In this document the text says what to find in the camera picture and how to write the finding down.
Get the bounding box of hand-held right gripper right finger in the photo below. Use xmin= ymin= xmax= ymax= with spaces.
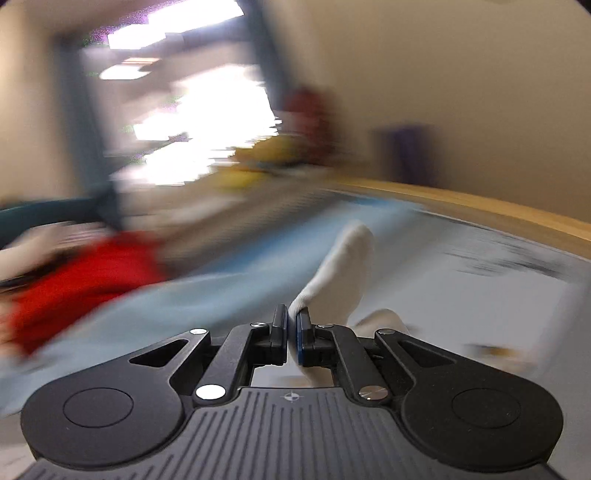
xmin=295 ymin=310 xmax=462 ymax=405

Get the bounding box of dark red cushion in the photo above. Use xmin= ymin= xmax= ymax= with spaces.
xmin=281 ymin=87 xmax=334 ymax=140

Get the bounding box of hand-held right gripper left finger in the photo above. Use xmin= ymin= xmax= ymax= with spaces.
xmin=127 ymin=304 xmax=291 ymax=403

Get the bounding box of wooden bed frame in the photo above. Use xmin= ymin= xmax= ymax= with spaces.
xmin=342 ymin=178 xmax=591 ymax=256

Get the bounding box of light blue duvet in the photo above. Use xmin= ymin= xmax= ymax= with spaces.
xmin=0 ymin=196 xmax=416 ymax=418

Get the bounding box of window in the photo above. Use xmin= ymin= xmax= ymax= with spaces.
xmin=82 ymin=0 xmax=279 ymax=186

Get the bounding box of red quilt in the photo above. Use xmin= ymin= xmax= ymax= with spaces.
xmin=9 ymin=230 xmax=168 ymax=354

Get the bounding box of cream folded blanket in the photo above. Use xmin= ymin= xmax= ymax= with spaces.
xmin=0 ymin=222 xmax=99 ymax=283

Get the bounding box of grey printed bed sheet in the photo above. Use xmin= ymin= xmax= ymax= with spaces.
xmin=0 ymin=208 xmax=591 ymax=480

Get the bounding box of white shirt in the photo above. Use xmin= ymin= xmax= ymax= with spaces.
xmin=286 ymin=220 xmax=411 ymax=389

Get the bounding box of yellow plush toy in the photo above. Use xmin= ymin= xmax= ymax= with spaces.
xmin=216 ymin=167 xmax=266 ymax=191
xmin=233 ymin=137 xmax=305 ymax=168

